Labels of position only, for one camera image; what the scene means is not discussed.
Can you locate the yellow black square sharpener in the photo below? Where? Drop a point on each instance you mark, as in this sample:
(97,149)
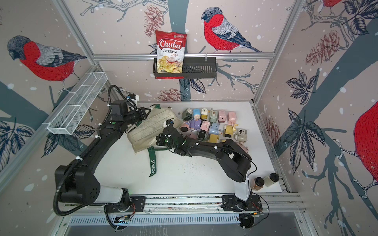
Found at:
(229,130)

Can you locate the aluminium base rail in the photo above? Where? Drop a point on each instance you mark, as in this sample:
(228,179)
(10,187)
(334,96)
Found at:
(188,209)

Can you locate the pale pink sharpener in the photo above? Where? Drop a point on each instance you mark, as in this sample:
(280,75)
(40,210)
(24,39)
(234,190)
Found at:
(245,148)

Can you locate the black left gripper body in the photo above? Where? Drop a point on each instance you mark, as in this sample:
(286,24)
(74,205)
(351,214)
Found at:
(132,117)

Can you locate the grey blue sharpener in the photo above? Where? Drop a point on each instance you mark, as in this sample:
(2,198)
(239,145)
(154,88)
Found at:
(214,129)

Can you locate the pink square sharpener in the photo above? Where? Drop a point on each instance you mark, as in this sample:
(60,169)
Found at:
(231,118)

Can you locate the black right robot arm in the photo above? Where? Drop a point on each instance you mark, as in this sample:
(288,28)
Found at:
(234,161)

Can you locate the brown spice jar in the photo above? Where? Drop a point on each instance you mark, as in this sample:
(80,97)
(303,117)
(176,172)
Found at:
(258,183)

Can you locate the canvas tote bag green handles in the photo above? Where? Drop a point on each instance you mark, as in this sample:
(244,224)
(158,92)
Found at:
(144,136)

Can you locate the red cassava chips bag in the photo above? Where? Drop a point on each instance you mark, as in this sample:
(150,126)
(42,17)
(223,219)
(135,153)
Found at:
(171,48)

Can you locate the pink face sharpener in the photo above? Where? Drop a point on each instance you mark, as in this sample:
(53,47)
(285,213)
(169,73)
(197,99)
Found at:
(185,127)

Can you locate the cream white sharpener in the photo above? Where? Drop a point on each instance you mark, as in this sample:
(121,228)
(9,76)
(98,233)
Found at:
(241,135)

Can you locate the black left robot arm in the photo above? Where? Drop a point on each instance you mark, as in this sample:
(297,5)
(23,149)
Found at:
(76,184)

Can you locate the black wall basket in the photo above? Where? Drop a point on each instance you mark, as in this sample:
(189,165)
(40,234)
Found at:
(193,68)

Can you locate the pale green sharpener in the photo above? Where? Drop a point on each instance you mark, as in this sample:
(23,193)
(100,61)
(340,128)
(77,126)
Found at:
(213,116)

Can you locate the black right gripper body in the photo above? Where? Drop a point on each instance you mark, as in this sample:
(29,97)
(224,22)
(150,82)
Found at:
(163,141)

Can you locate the purple sharpener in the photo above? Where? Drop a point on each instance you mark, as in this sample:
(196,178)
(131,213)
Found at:
(195,124)

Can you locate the white wire mesh basket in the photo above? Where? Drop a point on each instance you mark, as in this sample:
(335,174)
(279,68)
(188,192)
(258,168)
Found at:
(70,116)

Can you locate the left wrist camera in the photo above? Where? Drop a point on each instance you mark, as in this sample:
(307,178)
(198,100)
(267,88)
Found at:
(133,97)

